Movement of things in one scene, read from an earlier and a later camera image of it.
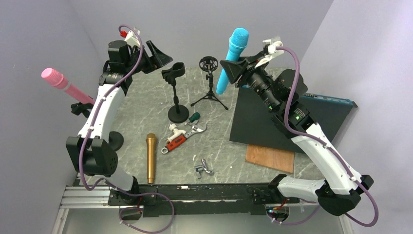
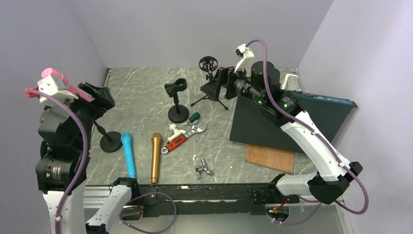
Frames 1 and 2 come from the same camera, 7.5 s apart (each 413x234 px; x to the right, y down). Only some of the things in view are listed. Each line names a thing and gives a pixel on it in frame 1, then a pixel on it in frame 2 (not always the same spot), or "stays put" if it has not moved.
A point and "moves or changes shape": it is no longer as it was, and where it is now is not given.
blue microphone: [238, 41] -> [126, 138]
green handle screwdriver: [195, 116] stays put
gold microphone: [150, 140] moves or changes shape
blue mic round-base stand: [178, 113] moves or changes shape
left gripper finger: [234, 68] -> [212, 88]
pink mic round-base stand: [116, 139] stays put
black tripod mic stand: [209, 64] stays put
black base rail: [251, 199] stays put
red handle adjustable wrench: [195, 129] stays put
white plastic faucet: [177, 132] stays put
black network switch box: [252, 123] stays put
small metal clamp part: [199, 168] stays put
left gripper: [159, 59] -> [102, 94]
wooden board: [275, 159] stays put
